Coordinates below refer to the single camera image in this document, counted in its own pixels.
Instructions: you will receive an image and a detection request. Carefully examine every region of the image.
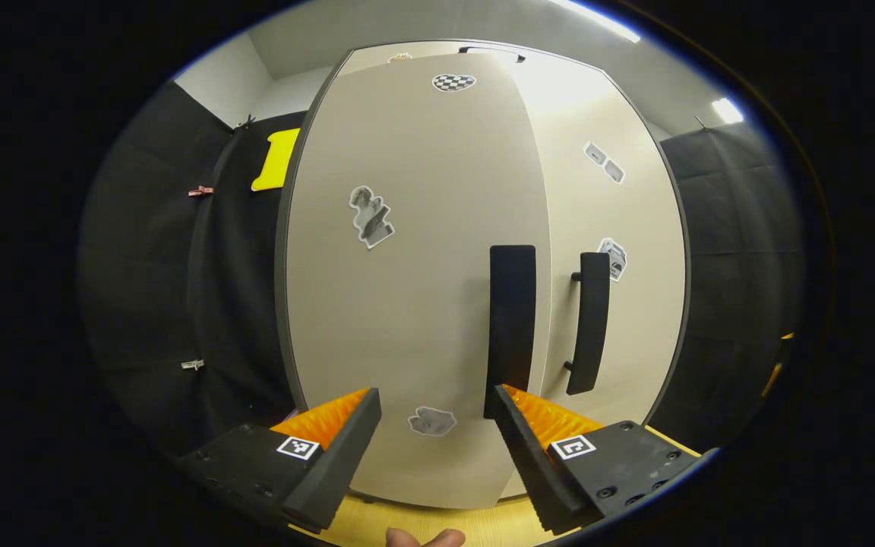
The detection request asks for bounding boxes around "cabinet door with box stickers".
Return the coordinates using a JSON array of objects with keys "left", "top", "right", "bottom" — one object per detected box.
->
[{"left": 498, "top": 47, "right": 691, "bottom": 501}]

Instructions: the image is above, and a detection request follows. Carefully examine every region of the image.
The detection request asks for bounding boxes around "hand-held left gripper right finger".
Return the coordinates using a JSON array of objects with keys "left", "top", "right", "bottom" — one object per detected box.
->
[{"left": 492, "top": 384, "right": 700, "bottom": 535}]

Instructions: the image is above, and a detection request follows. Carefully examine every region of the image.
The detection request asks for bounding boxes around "cabinet door with checkered sticker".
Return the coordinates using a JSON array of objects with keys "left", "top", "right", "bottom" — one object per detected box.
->
[{"left": 274, "top": 52, "right": 553, "bottom": 511}]

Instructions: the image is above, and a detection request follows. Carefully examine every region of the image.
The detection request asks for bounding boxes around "white cabinet drawer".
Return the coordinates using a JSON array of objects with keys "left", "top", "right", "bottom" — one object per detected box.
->
[{"left": 335, "top": 40, "right": 610, "bottom": 77}]

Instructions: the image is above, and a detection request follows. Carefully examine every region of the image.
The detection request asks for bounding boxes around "black door handle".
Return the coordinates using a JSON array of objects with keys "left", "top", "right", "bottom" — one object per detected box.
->
[
  {"left": 563, "top": 251, "right": 611, "bottom": 397},
  {"left": 482, "top": 245, "right": 538, "bottom": 420}
]

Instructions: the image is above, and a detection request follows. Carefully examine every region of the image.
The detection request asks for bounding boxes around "black drawer handle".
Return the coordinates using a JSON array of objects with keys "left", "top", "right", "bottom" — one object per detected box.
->
[{"left": 458, "top": 46, "right": 526, "bottom": 64}]

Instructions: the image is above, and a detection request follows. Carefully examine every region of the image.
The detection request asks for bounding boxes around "black backdrop cloth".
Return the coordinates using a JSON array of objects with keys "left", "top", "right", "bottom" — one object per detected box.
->
[
  {"left": 646, "top": 120, "right": 804, "bottom": 451},
  {"left": 79, "top": 80, "right": 311, "bottom": 458}
]

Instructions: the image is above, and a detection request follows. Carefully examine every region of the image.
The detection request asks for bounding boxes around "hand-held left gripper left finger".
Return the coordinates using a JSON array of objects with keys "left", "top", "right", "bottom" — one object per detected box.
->
[{"left": 178, "top": 387, "right": 382, "bottom": 533}]

